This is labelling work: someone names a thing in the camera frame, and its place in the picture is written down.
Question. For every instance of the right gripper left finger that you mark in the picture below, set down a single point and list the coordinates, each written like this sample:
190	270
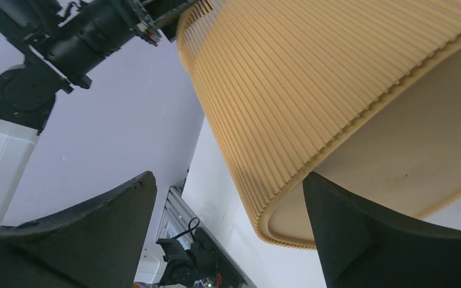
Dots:
96	243

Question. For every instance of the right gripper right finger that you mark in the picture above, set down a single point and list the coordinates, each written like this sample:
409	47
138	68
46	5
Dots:
363	244

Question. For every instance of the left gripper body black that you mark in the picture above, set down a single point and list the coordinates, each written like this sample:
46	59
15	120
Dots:
159	17

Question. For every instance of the yellow slatted plastic basket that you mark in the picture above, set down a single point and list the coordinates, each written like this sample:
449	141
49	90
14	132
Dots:
365	93

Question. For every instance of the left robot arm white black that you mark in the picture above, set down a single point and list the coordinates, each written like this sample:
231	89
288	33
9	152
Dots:
61	45

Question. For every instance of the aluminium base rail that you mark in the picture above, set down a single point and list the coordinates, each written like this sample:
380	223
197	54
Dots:
178	219

